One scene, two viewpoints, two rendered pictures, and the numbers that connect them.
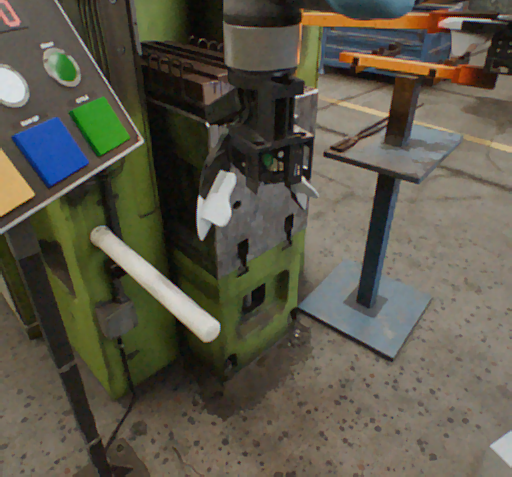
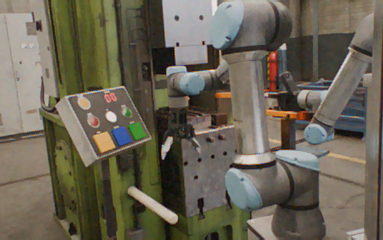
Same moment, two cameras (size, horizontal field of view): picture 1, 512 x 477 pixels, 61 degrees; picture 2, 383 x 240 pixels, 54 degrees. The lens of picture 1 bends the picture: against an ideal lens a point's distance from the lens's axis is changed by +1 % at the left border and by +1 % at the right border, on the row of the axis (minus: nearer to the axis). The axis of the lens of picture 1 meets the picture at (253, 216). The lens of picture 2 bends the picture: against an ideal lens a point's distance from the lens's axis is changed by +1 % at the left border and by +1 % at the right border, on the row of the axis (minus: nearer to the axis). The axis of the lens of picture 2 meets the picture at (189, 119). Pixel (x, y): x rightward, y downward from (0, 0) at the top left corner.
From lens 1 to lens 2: 97 cm
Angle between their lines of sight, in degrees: 24
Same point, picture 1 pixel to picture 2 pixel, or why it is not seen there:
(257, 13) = (174, 94)
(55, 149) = (122, 136)
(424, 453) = not seen: outside the picture
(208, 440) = not seen: outside the picture
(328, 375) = not seen: outside the picture
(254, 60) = (174, 105)
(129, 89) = (150, 125)
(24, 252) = (105, 177)
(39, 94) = (119, 120)
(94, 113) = (135, 127)
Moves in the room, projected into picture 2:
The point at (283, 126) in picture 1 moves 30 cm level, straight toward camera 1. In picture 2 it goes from (182, 121) to (154, 142)
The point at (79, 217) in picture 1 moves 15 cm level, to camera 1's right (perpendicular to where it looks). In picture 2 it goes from (124, 180) to (151, 180)
